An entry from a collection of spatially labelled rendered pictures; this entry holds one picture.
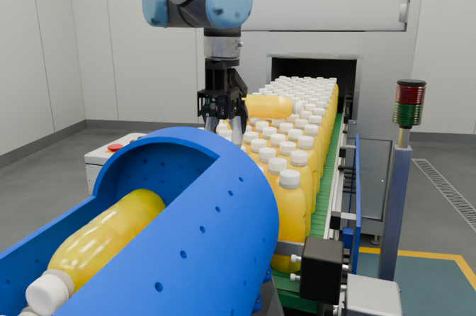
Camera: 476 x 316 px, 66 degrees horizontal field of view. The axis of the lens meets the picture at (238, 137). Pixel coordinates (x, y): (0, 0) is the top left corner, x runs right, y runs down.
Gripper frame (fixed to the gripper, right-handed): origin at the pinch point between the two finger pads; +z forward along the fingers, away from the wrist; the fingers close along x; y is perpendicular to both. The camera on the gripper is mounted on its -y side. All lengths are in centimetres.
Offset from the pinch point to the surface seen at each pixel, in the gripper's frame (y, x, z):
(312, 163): -14.9, 18.6, 6.7
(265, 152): -3.0, 8.7, 1.0
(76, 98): -332, -325, 76
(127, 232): 39.9, 0.9, -2.1
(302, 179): -1.9, 17.7, 5.9
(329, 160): -60, 22, 22
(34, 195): -151, -224, 119
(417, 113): -15.9, 40.9, -8.2
